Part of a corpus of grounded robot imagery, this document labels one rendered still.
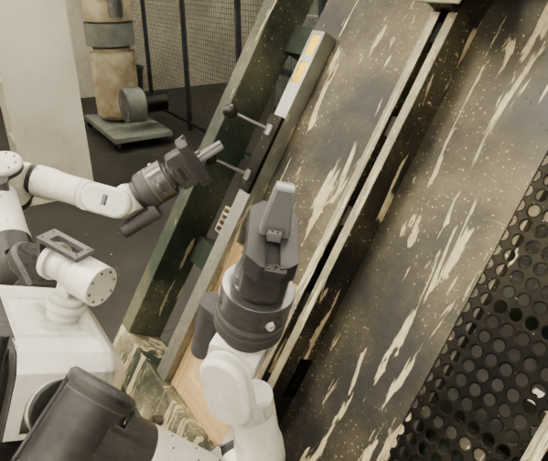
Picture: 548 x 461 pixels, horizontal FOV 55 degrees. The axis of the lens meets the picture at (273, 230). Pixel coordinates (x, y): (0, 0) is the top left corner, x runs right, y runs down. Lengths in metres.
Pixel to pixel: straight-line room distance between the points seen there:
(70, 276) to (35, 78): 4.07
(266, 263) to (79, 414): 0.32
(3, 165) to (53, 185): 0.11
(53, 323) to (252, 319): 0.40
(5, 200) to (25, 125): 3.72
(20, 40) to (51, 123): 0.68
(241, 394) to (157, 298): 0.95
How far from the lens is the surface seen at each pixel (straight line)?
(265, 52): 1.51
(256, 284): 0.56
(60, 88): 4.91
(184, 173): 1.18
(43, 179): 1.27
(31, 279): 1.04
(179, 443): 0.81
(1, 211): 1.19
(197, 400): 1.34
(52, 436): 0.73
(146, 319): 1.61
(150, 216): 1.20
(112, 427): 0.74
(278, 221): 0.55
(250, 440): 0.78
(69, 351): 0.84
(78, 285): 0.85
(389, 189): 1.02
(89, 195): 1.20
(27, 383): 0.82
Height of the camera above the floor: 1.84
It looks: 26 degrees down
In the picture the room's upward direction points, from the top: straight up
